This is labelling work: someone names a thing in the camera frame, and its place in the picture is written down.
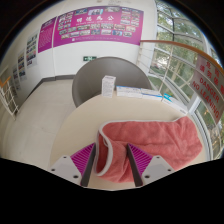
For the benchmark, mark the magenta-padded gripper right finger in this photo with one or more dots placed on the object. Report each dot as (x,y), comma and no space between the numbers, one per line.
(148,166)

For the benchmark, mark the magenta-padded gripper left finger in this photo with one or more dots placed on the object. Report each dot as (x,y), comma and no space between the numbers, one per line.
(76,166)

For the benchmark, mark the pink towel with white trim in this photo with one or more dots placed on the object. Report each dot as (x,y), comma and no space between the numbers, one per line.
(156,136)

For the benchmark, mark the flat white box teal corner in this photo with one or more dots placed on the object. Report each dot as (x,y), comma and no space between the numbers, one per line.
(174,104)

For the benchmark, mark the small upright white box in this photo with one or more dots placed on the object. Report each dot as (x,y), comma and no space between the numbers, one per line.
(108,86)

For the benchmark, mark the grey round-backed chair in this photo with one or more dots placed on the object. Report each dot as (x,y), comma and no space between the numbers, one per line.
(96,75)

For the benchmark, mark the white stair railing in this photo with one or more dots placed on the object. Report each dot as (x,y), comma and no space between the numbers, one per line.
(8,98)

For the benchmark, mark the red-lettered danger sign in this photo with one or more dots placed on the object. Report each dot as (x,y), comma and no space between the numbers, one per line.
(208,86)

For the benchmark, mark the green exit sign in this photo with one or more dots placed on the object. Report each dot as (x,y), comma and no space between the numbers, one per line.
(90,58)

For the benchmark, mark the white railing with wooden handrail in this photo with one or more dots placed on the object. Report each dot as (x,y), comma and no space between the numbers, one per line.
(173,45)

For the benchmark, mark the small magenta poster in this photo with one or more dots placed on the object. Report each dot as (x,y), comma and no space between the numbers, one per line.
(46,35)

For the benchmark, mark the large magenta photo poster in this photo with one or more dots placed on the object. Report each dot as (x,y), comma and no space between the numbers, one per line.
(100,25)

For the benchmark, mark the row of wall photo boards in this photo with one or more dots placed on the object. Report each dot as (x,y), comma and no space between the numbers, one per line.
(31,50)

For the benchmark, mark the glass window wall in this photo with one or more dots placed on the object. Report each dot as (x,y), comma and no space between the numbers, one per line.
(166,31)

